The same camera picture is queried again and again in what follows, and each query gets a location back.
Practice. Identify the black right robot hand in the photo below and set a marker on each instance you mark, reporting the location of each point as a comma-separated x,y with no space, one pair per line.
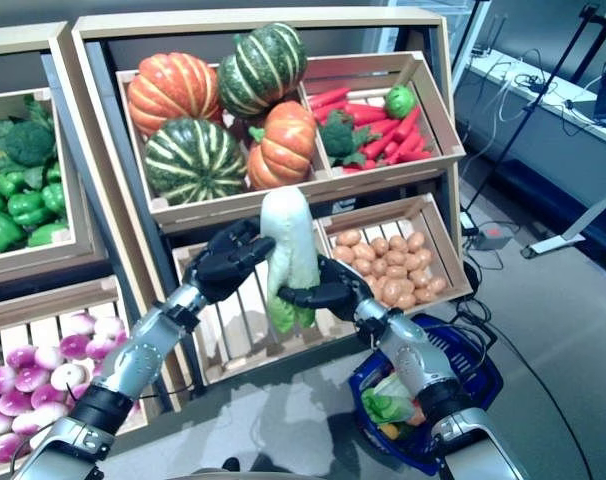
338,295

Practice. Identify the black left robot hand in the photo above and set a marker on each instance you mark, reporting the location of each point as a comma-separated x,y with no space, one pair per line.
228,265

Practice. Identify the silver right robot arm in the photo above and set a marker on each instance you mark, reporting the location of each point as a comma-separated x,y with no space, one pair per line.
423,370

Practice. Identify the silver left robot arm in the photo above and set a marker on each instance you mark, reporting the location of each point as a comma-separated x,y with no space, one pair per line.
133,360

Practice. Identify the blue plastic shopping basket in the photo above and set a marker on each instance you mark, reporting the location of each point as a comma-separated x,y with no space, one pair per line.
483,385

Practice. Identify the wide wooden crate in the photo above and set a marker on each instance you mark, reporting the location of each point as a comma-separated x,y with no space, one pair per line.
228,207

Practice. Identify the wooden slat crate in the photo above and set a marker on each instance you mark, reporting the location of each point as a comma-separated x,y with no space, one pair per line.
255,345
435,110
48,302
445,240
33,257

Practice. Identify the purple white turnip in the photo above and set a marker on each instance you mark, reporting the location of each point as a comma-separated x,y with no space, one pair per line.
74,346
94,370
108,326
100,347
78,324
120,337

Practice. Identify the small orange pumpkin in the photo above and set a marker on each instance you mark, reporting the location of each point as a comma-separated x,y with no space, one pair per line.
282,145

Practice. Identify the small yellow vegetable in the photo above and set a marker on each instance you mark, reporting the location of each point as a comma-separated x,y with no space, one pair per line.
390,431

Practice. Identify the white power adapter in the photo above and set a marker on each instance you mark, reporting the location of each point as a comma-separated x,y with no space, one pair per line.
468,221

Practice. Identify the small broccoli with leaves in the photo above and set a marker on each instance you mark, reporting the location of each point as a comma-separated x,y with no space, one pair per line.
339,137

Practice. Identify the red carrot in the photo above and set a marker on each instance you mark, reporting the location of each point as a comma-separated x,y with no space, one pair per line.
365,112
329,111
407,125
415,156
328,98

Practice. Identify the grey power box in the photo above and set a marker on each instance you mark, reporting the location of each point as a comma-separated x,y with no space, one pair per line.
493,240

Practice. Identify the large orange pumpkin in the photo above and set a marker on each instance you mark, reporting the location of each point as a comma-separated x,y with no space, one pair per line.
175,92

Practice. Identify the green bell pepper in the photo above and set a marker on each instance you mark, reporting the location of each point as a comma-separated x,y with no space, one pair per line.
28,207
8,182
0,230
48,234
54,197

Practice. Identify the mostly white turnip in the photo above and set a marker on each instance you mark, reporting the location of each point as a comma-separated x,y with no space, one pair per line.
68,376

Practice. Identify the green striped pumpkin with stem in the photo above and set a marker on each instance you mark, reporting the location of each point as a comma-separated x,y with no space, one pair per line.
263,70

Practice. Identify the round green cabbage head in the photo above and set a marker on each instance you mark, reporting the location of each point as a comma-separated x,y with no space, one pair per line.
400,100

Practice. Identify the large dark green broccoli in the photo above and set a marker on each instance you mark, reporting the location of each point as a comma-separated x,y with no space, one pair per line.
29,142

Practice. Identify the white desk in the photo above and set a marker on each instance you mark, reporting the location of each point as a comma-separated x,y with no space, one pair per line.
533,130

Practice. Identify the black tripod stand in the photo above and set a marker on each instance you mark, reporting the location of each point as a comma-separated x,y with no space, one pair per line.
537,100

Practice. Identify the wooden display shelf frame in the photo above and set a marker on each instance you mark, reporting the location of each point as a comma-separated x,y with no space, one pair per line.
258,22
23,37

